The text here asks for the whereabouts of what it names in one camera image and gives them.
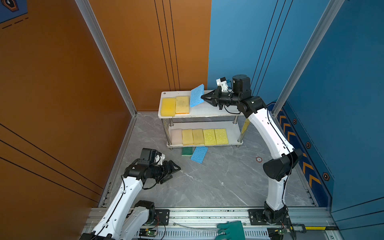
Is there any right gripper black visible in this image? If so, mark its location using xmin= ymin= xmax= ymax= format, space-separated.
xmin=201 ymin=86 xmax=242 ymax=110

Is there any blue sponge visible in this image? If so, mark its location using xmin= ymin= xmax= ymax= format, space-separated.
xmin=191 ymin=147 xmax=208 ymax=164
xmin=190 ymin=84 xmax=205 ymax=108

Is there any yellow foam sponge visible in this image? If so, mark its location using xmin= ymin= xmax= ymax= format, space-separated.
xmin=193 ymin=129 xmax=205 ymax=146
xmin=182 ymin=129 xmax=194 ymax=146
xmin=175 ymin=96 xmax=190 ymax=114

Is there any pale pink foam sponge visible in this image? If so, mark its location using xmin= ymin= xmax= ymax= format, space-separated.
xmin=171 ymin=129 xmax=183 ymax=146

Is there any yellow-green sponge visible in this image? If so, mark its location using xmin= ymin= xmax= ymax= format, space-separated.
xmin=203 ymin=129 xmax=217 ymax=146
xmin=214 ymin=129 xmax=229 ymax=145

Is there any yellow foam sponge front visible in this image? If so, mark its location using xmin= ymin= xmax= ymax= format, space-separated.
xmin=182 ymin=129 xmax=194 ymax=146

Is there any thick yellow sponge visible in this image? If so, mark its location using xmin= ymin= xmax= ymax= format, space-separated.
xmin=161 ymin=98 xmax=176 ymax=117

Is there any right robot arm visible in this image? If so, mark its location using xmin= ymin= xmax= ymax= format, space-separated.
xmin=201 ymin=75 xmax=303 ymax=225

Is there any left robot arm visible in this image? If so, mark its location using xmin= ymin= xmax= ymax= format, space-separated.
xmin=80 ymin=148 xmax=181 ymax=240

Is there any white two-tier shelf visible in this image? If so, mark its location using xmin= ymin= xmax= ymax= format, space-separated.
xmin=158 ymin=91 xmax=247 ymax=148

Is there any green scouring sponge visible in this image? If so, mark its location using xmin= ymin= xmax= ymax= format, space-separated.
xmin=182 ymin=147 xmax=194 ymax=157

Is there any small circuit board left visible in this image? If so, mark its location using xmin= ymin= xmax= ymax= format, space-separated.
xmin=138 ymin=229 xmax=158 ymax=239

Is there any small circuit board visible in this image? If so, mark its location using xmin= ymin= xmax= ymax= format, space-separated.
xmin=268 ymin=228 xmax=291 ymax=240
xmin=138 ymin=229 xmax=158 ymax=239

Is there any green rubber glove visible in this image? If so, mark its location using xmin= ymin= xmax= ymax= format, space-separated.
xmin=215 ymin=221 xmax=246 ymax=240

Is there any small circuit board right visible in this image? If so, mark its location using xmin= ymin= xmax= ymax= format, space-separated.
xmin=268 ymin=228 xmax=291 ymax=240

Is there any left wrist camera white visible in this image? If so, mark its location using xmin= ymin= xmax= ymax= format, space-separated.
xmin=155 ymin=153 xmax=165 ymax=166

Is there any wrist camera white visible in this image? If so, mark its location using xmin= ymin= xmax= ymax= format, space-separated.
xmin=155 ymin=153 xmax=165 ymax=166
xmin=216 ymin=77 xmax=229 ymax=92

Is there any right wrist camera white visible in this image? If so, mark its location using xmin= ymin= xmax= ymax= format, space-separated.
xmin=216 ymin=77 xmax=229 ymax=92

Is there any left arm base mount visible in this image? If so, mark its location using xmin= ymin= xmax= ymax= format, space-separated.
xmin=149 ymin=209 xmax=170 ymax=226

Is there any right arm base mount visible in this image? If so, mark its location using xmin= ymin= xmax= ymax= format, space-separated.
xmin=248 ymin=208 xmax=292 ymax=226

